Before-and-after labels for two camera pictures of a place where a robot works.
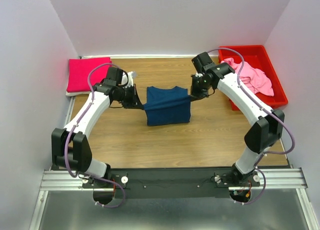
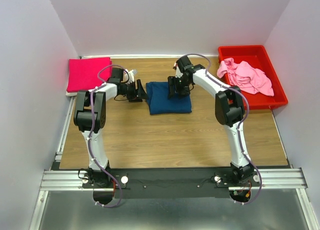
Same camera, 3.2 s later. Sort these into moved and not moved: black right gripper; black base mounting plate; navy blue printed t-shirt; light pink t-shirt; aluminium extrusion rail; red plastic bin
Moved: black right gripper; navy blue printed t-shirt
Not moved: red plastic bin; black base mounting plate; aluminium extrusion rail; light pink t-shirt
